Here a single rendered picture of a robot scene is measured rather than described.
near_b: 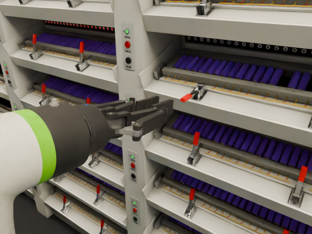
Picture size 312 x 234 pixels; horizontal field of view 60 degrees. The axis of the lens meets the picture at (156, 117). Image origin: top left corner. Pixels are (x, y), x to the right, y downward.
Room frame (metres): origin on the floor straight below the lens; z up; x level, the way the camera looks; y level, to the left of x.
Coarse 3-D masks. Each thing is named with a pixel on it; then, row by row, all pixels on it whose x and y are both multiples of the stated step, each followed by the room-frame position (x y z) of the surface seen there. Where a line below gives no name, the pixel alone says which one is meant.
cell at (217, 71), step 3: (222, 60) 0.74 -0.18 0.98; (225, 60) 0.73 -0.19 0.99; (222, 63) 0.72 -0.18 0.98; (225, 63) 0.73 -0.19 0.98; (219, 66) 0.71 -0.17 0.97; (222, 66) 0.71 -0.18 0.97; (225, 66) 0.72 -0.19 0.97; (216, 69) 0.70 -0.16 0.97; (219, 69) 0.70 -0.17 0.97; (222, 69) 0.71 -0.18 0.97; (213, 72) 0.69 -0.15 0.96; (216, 72) 0.69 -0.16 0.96; (219, 72) 0.69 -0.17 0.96
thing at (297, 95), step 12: (168, 72) 0.74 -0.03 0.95; (180, 72) 0.72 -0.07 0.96; (192, 72) 0.70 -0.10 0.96; (192, 84) 0.68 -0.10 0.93; (216, 84) 0.65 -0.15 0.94; (228, 84) 0.64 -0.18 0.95; (240, 84) 0.62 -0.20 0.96; (252, 84) 0.61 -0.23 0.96; (264, 84) 0.60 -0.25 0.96; (252, 96) 0.59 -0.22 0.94; (276, 96) 0.57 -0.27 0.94; (288, 96) 0.56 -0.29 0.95; (300, 96) 0.55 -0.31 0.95
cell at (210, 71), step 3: (216, 60) 0.74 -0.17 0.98; (219, 60) 0.74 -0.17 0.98; (213, 63) 0.73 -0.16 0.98; (216, 63) 0.73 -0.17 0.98; (219, 63) 0.74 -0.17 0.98; (210, 66) 0.72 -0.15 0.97; (213, 66) 0.72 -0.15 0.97; (216, 66) 0.73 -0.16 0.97; (210, 69) 0.71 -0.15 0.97; (213, 69) 0.71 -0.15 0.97; (207, 72) 0.70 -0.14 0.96; (210, 72) 0.70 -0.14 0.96
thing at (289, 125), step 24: (168, 48) 0.81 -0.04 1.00; (216, 48) 0.77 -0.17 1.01; (144, 72) 0.72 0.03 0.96; (168, 96) 0.67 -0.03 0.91; (216, 96) 0.63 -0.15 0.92; (264, 96) 0.59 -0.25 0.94; (216, 120) 0.60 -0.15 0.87; (240, 120) 0.56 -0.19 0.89; (264, 120) 0.52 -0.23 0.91; (288, 120) 0.51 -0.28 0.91
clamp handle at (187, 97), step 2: (196, 88) 0.63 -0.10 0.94; (198, 88) 0.63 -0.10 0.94; (196, 90) 0.63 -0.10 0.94; (198, 90) 0.63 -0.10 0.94; (192, 92) 0.62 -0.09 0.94; (194, 92) 0.62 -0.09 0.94; (196, 92) 0.62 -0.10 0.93; (188, 94) 0.60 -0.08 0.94; (190, 94) 0.60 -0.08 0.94; (192, 94) 0.61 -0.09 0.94; (194, 94) 0.61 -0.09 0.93; (184, 96) 0.59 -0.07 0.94; (186, 96) 0.59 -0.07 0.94; (188, 96) 0.59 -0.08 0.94; (190, 96) 0.59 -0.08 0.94; (182, 98) 0.58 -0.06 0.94; (184, 98) 0.58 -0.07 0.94; (186, 98) 0.58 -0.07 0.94; (188, 98) 0.59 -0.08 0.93; (182, 100) 0.58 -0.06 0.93; (184, 100) 0.57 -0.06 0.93; (186, 100) 0.58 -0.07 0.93
